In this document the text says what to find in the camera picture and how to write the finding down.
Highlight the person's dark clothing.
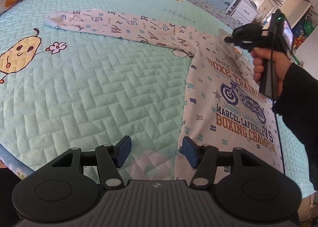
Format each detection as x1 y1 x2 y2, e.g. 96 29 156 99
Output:
0 167 20 227

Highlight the hanging green bag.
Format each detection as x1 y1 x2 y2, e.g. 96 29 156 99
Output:
302 14 315 33

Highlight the heart-print bedsheet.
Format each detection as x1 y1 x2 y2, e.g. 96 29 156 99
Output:
159 0 239 31

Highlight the person's right forearm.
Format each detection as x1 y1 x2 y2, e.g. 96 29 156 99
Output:
272 64 318 193

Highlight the green bee-print bed mat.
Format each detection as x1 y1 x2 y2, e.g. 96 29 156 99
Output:
0 0 318 193

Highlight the white letter-print pajama top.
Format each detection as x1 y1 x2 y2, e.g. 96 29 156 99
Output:
44 9 285 180

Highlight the person's right hand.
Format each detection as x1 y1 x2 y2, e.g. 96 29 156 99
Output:
250 48 291 98

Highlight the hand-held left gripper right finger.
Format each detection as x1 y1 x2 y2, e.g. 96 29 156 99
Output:
182 136 264 190

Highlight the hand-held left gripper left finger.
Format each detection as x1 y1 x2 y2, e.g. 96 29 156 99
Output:
52 136 132 190

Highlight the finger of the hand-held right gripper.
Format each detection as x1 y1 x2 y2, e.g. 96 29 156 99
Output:
225 36 252 50
231 23 261 38

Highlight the white drawer cabinet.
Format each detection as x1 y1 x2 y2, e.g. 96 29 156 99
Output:
234 1 259 22

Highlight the white door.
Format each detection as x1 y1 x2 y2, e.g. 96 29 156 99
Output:
279 0 312 30

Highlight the blue mattress edge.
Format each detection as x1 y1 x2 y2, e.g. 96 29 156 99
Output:
0 146 35 183

